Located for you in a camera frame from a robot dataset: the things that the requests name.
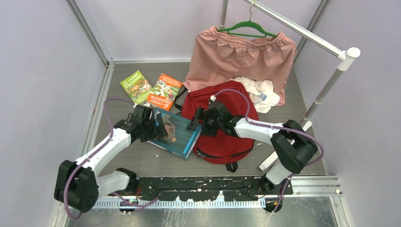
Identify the green clothes hanger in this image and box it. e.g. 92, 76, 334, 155
217, 0, 278, 38

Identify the purple cable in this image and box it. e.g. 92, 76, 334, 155
209, 89, 325, 214
62, 97, 160, 220

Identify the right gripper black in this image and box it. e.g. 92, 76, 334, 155
187, 107, 222, 137

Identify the red backpack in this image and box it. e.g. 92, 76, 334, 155
174, 80, 259, 173

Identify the pink skirt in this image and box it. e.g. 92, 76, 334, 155
183, 26, 296, 105

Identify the green treehouse book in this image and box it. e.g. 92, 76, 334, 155
120, 70, 152, 104

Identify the orange treehouse book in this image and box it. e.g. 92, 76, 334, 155
146, 73, 183, 111

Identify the silver white clothes rack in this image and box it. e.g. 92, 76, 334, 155
219, 0, 361, 172

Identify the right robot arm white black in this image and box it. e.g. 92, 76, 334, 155
187, 101, 323, 194

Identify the teal Humor book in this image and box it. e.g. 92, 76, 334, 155
149, 107, 201, 159

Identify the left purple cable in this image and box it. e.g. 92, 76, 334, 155
62, 97, 160, 220

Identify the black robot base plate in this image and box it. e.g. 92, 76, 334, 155
108, 176, 294, 203

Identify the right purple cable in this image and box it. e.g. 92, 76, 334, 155
209, 89, 325, 214

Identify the white crumpled cloth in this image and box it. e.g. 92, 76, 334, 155
231, 77, 280, 114

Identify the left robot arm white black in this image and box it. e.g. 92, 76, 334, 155
54, 105, 167, 213

